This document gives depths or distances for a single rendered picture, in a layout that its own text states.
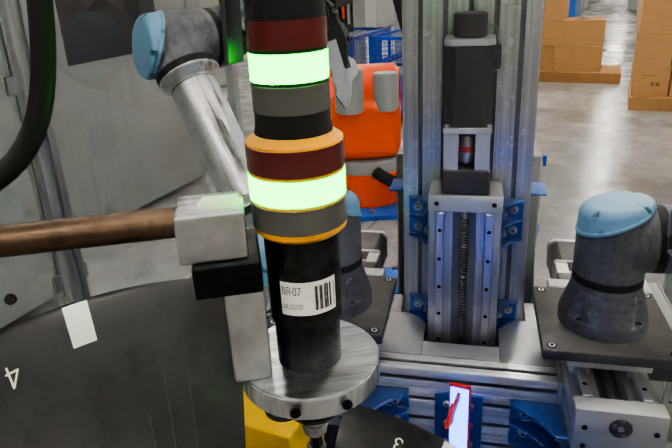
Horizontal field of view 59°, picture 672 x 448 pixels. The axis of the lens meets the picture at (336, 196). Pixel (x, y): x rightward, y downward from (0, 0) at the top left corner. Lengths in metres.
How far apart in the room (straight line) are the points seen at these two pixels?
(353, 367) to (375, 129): 3.96
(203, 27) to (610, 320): 0.87
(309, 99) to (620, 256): 0.88
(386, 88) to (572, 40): 5.68
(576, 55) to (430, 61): 8.42
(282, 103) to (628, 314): 0.94
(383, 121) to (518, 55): 3.12
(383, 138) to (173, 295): 3.84
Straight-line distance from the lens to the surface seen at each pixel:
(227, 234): 0.26
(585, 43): 9.53
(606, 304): 1.11
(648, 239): 1.08
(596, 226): 1.06
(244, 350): 0.29
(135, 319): 0.47
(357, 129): 4.22
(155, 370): 0.45
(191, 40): 1.13
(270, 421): 0.88
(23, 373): 0.47
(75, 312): 0.47
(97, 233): 0.27
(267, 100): 0.25
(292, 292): 0.27
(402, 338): 1.25
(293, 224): 0.25
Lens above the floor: 1.64
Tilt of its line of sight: 20 degrees down
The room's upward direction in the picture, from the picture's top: 3 degrees counter-clockwise
